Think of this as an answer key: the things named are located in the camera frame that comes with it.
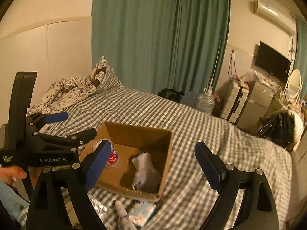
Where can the green curtain at right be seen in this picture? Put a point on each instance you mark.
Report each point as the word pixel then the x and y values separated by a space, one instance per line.
pixel 301 52

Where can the black white clothes pile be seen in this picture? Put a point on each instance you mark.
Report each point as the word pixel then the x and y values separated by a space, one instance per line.
pixel 283 127

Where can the floral white blanket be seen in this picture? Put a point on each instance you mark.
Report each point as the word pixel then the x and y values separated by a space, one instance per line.
pixel 64 93

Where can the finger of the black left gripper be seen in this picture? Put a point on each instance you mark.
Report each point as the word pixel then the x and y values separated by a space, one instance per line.
pixel 43 121
pixel 41 140

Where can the blue white tissue pack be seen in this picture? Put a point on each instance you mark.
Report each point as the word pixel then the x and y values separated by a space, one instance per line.
pixel 141 212

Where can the silver mini fridge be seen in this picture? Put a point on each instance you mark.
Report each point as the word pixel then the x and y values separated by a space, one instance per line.
pixel 256 105

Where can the oval white vanity mirror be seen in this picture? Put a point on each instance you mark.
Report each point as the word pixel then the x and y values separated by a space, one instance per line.
pixel 294 84

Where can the green curtain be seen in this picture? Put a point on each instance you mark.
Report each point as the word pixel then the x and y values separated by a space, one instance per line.
pixel 157 44
pixel 301 52

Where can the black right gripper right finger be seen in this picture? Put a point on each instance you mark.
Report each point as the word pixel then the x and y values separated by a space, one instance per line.
pixel 257 209

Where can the checked pillow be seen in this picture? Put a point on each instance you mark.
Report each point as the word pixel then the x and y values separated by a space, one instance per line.
pixel 104 77

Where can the black bag on floor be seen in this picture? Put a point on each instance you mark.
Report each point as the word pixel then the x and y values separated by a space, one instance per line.
pixel 171 94

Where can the silver foil packet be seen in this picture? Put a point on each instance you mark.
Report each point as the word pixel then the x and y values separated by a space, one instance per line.
pixel 101 209

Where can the white air conditioner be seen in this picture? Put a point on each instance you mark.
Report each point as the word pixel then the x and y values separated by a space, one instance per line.
pixel 276 17

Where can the black wall television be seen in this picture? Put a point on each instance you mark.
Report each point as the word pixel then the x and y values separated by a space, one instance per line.
pixel 272 62

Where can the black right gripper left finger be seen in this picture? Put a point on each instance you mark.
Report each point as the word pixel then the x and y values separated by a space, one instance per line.
pixel 47 209

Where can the person's left hand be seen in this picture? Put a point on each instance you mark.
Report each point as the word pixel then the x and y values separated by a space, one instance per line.
pixel 8 174

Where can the blue denim sleeve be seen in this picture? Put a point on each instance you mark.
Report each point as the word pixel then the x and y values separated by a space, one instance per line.
pixel 13 203

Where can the white tube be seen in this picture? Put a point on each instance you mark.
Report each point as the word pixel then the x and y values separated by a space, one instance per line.
pixel 125 220

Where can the white suitcase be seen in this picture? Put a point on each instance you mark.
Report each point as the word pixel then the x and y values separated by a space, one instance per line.
pixel 235 100

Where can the white dressing table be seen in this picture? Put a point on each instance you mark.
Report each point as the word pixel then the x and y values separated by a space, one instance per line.
pixel 277 104

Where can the large clear water bottle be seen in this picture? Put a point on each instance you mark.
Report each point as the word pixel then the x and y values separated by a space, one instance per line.
pixel 205 101

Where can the brown cardboard box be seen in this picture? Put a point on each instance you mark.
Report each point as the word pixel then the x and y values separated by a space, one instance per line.
pixel 130 141

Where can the white grey sock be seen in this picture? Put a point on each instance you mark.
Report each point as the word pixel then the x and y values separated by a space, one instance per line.
pixel 147 178

